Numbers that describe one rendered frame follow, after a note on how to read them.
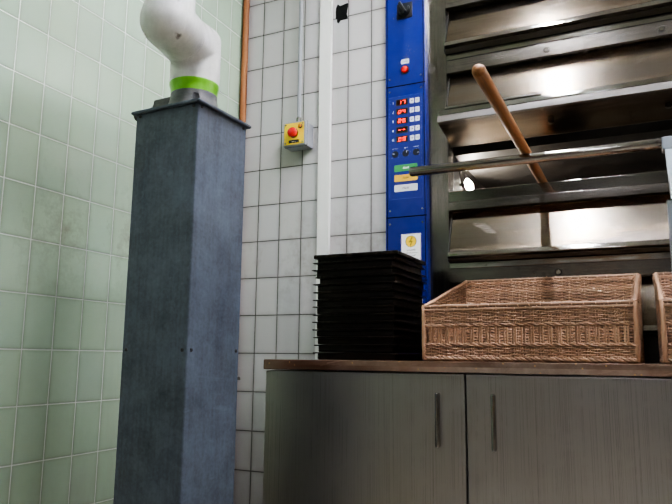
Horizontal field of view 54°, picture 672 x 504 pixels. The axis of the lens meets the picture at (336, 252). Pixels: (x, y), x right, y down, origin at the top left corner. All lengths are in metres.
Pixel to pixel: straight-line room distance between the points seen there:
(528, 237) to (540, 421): 0.78
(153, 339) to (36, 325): 0.48
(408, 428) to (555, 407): 0.38
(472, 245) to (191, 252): 1.11
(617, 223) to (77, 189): 1.69
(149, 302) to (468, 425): 0.85
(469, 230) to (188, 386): 1.22
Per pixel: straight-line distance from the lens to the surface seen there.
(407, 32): 2.65
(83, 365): 2.12
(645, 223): 2.30
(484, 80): 1.50
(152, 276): 1.64
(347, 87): 2.69
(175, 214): 1.62
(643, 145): 1.96
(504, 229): 2.34
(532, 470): 1.75
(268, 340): 2.63
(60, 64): 2.18
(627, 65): 2.46
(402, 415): 1.82
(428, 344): 1.85
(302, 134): 2.63
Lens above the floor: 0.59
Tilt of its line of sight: 9 degrees up
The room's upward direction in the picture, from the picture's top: 1 degrees clockwise
